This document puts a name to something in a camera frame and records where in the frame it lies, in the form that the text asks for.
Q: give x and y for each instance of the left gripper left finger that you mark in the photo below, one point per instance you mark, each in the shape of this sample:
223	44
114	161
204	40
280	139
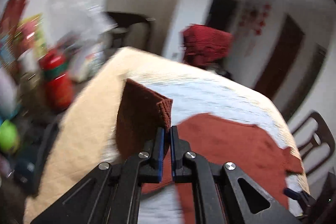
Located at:
110	193

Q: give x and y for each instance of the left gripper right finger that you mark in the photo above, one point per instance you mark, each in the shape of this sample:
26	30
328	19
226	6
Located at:
223	193

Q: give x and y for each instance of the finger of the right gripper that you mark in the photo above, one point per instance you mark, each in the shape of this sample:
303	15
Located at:
303	198

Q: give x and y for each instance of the rust red knit sweater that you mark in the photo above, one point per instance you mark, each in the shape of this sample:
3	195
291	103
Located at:
143	110

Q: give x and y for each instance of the dark wooden chair right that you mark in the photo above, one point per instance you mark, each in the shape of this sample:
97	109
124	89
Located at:
321	135

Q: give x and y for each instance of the quilted blue beige table cover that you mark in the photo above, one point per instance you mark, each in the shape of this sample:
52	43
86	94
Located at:
87	130

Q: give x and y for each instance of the green frog cup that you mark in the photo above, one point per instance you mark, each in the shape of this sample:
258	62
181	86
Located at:
9	138

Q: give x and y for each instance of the red reindeer bottle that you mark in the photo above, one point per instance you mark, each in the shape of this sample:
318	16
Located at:
59	89

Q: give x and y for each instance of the white medicine box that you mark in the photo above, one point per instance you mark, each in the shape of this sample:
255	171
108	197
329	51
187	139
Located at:
85	64

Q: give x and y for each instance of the dark wooden door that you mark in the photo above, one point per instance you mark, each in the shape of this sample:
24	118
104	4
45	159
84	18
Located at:
282	58

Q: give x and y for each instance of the red plaid shirt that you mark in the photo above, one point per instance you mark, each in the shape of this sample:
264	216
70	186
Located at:
203	45

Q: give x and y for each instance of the black chair behind table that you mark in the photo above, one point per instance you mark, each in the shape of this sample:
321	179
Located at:
124	22

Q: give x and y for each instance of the red chinese knot decorations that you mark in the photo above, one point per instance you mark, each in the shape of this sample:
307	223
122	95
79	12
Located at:
253	18

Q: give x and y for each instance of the clear plastic bag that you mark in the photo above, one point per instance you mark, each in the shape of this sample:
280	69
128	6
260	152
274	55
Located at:
76	25

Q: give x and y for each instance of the red gift bag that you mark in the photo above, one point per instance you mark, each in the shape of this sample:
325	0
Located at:
11	16

